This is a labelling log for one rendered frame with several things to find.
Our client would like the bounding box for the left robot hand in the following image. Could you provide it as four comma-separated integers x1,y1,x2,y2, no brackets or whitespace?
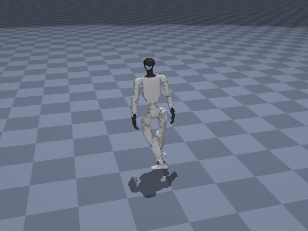
132,114,139,129

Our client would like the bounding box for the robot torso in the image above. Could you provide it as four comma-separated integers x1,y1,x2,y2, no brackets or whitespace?
141,73,161,119

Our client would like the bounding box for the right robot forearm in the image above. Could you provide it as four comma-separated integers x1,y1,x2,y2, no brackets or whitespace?
166,90,175,109

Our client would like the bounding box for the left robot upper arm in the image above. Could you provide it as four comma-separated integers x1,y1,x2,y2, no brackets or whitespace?
133,77,142,101

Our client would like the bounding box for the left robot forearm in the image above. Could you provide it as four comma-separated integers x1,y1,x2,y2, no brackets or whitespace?
131,96,138,117

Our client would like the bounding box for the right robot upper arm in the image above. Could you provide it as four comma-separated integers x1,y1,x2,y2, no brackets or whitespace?
159,75,170,97

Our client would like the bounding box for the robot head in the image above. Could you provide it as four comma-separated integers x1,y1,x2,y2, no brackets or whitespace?
143,58,156,77

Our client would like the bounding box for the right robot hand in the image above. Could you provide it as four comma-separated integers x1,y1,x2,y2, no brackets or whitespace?
170,107,175,124

